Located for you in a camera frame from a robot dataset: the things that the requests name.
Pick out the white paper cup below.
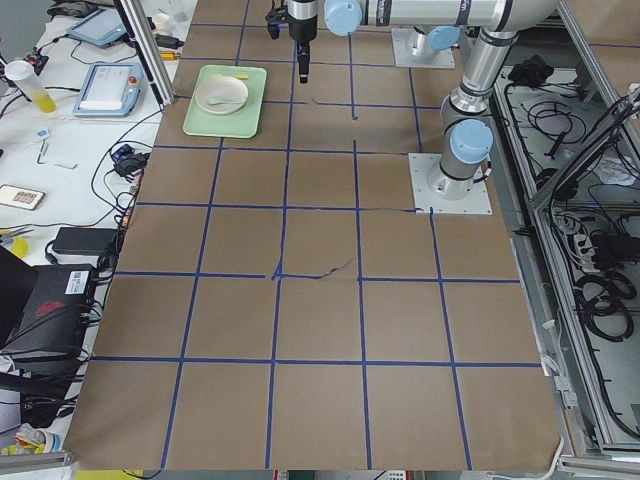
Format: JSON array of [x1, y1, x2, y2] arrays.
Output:
[[152, 12, 172, 35]]

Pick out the smartphone with case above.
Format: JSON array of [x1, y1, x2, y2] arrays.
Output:
[[0, 184, 46, 211]]

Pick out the light green tray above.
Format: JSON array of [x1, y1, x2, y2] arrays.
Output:
[[183, 65, 267, 139]]

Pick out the pale green plastic spoon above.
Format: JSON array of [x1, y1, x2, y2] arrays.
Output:
[[207, 97, 247, 105]]

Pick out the blue teach pendant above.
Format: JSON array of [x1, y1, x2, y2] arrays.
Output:
[[67, 8, 126, 47], [72, 63, 145, 117]]

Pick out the yellow liquid bottle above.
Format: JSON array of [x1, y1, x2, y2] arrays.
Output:
[[4, 60, 57, 113]]

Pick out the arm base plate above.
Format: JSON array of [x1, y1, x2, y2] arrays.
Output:
[[408, 153, 492, 215], [392, 26, 461, 69]]

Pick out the black computer case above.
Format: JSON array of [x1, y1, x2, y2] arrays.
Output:
[[1, 248, 97, 398]]

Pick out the blue teach pendant far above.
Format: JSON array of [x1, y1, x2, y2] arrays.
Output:
[[67, 8, 126, 47]]

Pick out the black power adapter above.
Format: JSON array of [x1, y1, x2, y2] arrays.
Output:
[[52, 227, 117, 256]]

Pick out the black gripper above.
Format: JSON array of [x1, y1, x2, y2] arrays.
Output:
[[286, 0, 318, 83]]

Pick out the blue teach pendant near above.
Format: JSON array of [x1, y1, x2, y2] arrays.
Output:
[[72, 63, 145, 117]]

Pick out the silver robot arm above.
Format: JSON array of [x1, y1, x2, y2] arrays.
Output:
[[324, 1, 559, 200]]

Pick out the white round plate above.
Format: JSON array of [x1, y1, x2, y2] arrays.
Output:
[[194, 75, 249, 115]]

